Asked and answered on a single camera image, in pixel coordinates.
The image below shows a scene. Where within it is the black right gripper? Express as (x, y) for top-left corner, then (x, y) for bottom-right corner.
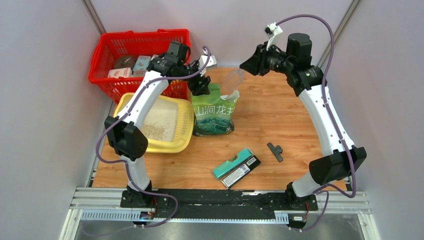
(240, 41), (294, 76)

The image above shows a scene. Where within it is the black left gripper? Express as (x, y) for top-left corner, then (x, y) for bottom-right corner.
(177, 60), (211, 97)

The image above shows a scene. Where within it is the clear plastic litter scoop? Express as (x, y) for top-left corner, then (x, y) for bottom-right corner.
(222, 68), (245, 91)

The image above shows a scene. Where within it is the green cat litter bag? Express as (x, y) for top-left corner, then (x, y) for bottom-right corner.
(191, 83), (240, 137)

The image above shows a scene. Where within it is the black bag sealing clip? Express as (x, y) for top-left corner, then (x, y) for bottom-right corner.
(267, 142), (284, 163)

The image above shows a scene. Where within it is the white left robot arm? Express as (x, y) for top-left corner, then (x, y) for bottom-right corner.
(101, 41), (212, 208)

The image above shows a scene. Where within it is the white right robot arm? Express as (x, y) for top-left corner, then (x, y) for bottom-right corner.
(239, 33), (367, 210)

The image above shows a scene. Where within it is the yellow litter box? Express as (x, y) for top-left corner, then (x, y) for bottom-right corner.
(112, 92), (195, 154)

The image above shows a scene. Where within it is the teal small box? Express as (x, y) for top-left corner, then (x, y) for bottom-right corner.
(132, 55), (151, 77)

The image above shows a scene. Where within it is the white red small box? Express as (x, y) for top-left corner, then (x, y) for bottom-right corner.
(107, 67), (133, 79)

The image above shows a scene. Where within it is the brown round lid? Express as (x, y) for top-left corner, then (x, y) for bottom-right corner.
(113, 55), (136, 69)

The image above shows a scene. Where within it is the teal spirit level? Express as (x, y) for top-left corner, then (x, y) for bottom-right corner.
(212, 148), (254, 180)

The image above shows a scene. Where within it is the red plastic shopping basket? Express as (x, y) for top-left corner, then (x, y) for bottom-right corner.
(88, 28), (191, 103)

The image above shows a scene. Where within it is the black RAM stick package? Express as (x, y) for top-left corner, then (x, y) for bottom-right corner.
(221, 155), (262, 190)

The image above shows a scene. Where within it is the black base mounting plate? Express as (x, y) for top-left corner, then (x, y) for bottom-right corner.
(120, 187), (318, 220)

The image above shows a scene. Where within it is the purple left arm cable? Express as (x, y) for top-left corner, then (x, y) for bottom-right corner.
(95, 46), (212, 229)

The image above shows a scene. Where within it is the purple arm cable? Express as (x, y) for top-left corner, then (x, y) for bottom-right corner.
(95, 46), (212, 229)
(276, 13), (358, 233)

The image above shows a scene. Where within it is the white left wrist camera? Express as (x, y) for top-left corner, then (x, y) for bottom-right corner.
(198, 55), (218, 76)

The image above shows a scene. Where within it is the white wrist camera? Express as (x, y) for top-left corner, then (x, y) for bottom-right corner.
(198, 55), (218, 76)
(263, 22), (283, 51)

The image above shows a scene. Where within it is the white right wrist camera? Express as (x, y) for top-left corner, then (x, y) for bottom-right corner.
(263, 22), (283, 51)

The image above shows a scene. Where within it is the aluminium frame rail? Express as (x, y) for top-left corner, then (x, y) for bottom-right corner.
(316, 0), (362, 70)

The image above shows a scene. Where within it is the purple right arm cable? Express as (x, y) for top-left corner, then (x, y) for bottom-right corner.
(276, 13), (358, 233)

